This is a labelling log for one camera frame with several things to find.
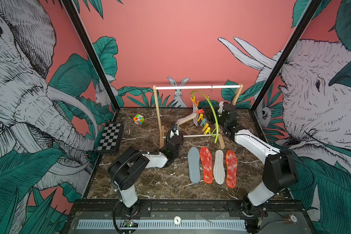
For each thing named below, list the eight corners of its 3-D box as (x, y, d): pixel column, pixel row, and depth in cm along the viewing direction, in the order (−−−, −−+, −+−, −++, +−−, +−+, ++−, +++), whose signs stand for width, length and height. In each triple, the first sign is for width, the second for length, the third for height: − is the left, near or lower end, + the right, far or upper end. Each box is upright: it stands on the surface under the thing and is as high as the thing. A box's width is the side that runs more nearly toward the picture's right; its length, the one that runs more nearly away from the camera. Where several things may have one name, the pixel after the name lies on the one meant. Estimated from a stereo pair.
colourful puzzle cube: (134, 123, 113) (132, 118, 109) (138, 118, 116) (137, 113, 112) (140, 126, 111) (139, 121, 107) (145, 120, 115) (144, 116, 110)
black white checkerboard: (97, 153, 96) (94, 150, 93) (108, 125, 111) (106, 122, 108) (116, 153, 96) (114, 150, 93) (125, 125, 111) (123, 122, 108)
